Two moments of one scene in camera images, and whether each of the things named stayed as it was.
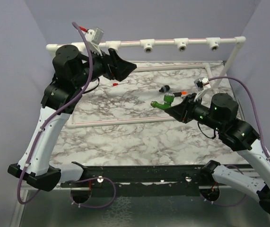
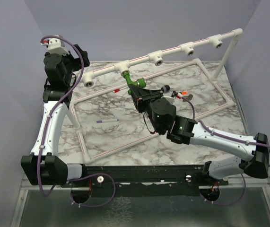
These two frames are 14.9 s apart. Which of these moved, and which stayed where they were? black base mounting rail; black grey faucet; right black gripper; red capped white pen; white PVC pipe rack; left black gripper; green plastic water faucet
Moved: green plastic water faucet; right black gripper; left black gripper; red capped white pen; white PVC pipe rack
Stayed: black grey faucet; black base mounting rail
